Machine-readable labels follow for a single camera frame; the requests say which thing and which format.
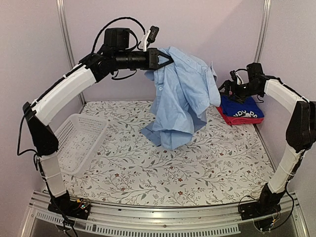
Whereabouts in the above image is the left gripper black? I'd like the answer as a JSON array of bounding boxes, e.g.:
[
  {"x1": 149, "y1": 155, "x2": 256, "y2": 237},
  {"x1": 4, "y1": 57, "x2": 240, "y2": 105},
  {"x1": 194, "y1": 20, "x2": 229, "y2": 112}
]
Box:
[{"x1": 115, "y1": 47, "x2": 174, "y2": 70}]

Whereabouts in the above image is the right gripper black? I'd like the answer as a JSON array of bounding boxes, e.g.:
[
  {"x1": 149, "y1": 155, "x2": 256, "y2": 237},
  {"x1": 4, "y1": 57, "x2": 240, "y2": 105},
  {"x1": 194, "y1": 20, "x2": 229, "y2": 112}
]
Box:
[{"x1": 216, "y1": 79, "x2": 261, "y2": 104}]

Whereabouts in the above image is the blue printed t-shirt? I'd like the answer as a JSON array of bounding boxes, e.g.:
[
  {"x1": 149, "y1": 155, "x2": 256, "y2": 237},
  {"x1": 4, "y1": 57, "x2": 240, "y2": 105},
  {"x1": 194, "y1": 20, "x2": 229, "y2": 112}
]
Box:
[{"x1": 220, "y1": 95, "x2": 264, "y2": 119}]

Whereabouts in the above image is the light blue shirt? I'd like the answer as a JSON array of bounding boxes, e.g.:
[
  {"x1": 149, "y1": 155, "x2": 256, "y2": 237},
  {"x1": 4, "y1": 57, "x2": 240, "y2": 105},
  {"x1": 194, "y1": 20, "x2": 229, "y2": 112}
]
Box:
[{"x1": 141, "y1": 46, "x2": 221, "y2": 150}]

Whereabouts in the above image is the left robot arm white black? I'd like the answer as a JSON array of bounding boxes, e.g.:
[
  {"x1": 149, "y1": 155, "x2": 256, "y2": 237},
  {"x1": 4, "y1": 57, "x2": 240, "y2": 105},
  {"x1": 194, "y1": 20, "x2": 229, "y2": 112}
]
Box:
[{"x1": 22, "y1": 46, "x2": 173, "y2": 214}]

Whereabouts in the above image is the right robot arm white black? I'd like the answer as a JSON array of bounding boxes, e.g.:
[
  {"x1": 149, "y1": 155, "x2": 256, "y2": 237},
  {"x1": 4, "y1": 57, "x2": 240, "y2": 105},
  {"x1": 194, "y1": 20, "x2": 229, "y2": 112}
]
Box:
[{"x1": 219, "y1": 74, "x2": 316, "y2": 215}]

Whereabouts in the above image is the white plastic laundry basket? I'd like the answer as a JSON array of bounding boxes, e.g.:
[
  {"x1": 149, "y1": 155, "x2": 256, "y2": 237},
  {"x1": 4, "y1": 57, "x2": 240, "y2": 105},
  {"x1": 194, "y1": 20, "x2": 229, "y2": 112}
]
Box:
[{"x1": 54, "y1": 114, "x2": 108, "y2": 175}]

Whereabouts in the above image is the folded pink garment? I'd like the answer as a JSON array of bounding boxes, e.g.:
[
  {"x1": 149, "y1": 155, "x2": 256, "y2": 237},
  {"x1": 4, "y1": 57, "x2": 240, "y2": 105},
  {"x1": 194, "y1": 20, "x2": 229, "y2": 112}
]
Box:
[{"x1": 216, "y1": 107, "x2": 264, "y2": 125}]

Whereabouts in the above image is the floral table mat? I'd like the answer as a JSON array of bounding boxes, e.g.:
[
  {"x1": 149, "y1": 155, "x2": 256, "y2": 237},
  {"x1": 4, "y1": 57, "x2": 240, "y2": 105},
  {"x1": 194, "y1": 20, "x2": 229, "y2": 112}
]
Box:
[{"x1": 64, "y1": 101, "x2": 274, "y2": 206}]

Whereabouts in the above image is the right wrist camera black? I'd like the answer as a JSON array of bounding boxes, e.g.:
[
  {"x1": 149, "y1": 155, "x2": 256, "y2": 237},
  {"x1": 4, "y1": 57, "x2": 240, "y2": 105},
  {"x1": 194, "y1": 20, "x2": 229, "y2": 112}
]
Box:
[{"x1": 246, "y1": 62, "x2": 264, "y2": 82}]

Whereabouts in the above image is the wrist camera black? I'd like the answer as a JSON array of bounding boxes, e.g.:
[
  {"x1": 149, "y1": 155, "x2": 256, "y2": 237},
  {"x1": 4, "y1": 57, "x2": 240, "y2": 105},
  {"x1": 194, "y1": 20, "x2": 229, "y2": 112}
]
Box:
[
  {"x1": 246, "y1": 62, "x2": 264, "y2": 82},
  {"x1": 103, "y1": 28, "x2": 130, "y2": 50}
]

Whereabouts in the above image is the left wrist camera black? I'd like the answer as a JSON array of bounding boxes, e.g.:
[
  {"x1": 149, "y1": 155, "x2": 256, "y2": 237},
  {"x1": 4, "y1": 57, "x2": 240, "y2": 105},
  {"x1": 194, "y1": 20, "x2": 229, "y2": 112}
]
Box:
[{"x1": 103, "y1": 28, "x2": 130, "y2": 50}]

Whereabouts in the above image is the right aluminium corner post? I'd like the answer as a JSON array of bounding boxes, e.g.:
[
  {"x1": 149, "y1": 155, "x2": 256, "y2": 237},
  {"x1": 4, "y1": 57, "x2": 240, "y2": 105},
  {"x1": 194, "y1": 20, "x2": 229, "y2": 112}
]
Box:
[{"x1": 254, "y1": 0, "x2": 272, "y2": 63}]

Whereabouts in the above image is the aluminium corner post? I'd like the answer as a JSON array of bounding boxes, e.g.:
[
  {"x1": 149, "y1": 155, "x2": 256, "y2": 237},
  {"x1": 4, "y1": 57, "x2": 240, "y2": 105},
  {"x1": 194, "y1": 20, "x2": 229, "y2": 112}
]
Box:
[
  {"x1": 55, "y1": 0, "x2": 86, "y2": 104},
  {"x1": 254, "y1": 0, "x2": 272, "y2": 63}
]

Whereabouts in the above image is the left aluminium corner post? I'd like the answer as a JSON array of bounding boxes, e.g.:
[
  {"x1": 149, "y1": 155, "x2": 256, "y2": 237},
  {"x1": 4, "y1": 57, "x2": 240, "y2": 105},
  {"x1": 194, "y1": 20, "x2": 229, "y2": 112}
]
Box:
[{"x1": 55, "y1": 0, "x2": 86, "y2": 104}]

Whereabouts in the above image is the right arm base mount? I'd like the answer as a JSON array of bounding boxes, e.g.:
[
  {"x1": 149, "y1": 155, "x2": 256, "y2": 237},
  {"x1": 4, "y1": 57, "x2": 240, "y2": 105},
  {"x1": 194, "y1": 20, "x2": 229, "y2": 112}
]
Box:
[{"x1": 238, "y1": 199, "x2": 281, "y2": 220}]

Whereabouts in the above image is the aluminium front rail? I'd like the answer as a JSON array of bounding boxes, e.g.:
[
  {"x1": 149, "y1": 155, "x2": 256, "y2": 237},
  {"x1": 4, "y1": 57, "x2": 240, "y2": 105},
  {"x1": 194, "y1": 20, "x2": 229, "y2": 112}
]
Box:
[{"x1": 20, "y1": 191, "x2": 310, "y2": 237}]

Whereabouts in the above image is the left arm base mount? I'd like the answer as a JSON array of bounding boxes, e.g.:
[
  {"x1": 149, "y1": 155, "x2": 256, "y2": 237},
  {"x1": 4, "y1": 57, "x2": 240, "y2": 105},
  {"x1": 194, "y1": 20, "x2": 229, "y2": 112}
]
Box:
[{"x1": 48, "y1": 197, "x2": 91, "y2": 220}]

